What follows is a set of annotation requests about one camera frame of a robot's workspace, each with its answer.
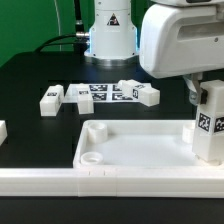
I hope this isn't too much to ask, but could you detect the black cable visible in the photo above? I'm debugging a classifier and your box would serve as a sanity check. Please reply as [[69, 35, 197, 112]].
[[33, 0, 91, 54]]

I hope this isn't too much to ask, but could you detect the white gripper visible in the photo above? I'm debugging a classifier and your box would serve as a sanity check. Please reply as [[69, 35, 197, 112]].
[[139, 0, 224, 106]]

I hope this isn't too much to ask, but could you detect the white marker base plate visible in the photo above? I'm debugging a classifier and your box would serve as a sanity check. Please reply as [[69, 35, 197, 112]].
[[64, 83, 136, 103]]

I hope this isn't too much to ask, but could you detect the white block left edge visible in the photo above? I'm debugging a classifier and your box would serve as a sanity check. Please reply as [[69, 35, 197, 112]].
[[0, 120, 7, 146]]

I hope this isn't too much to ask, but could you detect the white desk top tray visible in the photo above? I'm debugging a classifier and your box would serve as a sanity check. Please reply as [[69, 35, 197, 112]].
[[73, 120, 224, 168]]

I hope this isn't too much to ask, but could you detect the white thin cable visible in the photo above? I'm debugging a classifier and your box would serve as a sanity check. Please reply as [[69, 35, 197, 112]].
[[53, 0, 63, 52]]

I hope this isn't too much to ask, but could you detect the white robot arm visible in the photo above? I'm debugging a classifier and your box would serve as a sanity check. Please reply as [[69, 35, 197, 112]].
[[85, 0, 224, 105]]

